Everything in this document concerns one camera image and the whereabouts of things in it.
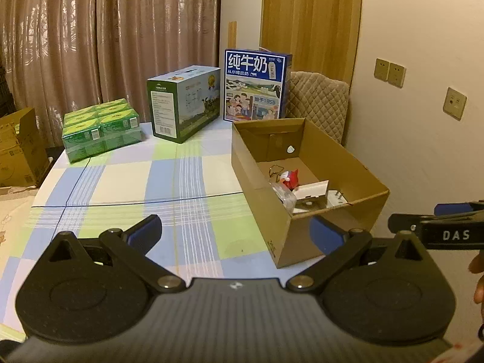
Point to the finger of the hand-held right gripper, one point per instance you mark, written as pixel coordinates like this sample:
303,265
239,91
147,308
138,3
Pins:
404,222
452,209

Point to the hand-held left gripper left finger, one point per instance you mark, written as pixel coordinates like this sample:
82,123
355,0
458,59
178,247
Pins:
145,230

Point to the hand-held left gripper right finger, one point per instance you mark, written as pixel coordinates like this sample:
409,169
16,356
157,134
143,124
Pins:
323,234

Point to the beige plug adapter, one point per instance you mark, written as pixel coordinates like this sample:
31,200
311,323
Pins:
334,198

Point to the white cover plate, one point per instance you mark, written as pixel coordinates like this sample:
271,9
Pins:
312,189

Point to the translucent plastic cup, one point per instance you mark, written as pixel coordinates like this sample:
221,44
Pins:
285,196

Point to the red cartoon toy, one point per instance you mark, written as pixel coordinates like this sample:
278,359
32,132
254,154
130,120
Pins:
292,181

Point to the brown cardboard box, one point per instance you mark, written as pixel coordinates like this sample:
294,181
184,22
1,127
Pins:
261,211

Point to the person's right hand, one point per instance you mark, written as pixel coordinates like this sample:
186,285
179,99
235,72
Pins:
478,262

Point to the checked pastel tablecloth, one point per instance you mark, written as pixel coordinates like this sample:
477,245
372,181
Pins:
170,181

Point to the green shrink-wrapped carton pack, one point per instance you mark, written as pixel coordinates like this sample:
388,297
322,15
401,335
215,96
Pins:
98,128

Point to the green milk carton box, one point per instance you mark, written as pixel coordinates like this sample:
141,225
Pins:
166,109

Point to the beige quilted chair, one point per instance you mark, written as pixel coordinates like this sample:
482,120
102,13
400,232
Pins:
317,102

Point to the cream printed sheet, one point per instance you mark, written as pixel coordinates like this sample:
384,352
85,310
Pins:
11,215

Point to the brown shipping carton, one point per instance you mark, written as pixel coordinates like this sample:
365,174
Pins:
19,151

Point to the blue milk carton box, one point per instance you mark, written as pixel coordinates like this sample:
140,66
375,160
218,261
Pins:
249,83

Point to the dark folding rack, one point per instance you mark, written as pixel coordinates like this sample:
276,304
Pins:
5,90

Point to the beige patterned curtain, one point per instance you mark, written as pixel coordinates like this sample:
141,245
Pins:
113,26

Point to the wooden door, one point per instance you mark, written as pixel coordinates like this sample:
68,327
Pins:
310,19

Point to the gold wall socket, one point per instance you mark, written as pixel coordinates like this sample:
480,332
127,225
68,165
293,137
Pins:
455,103
397,75
381,70

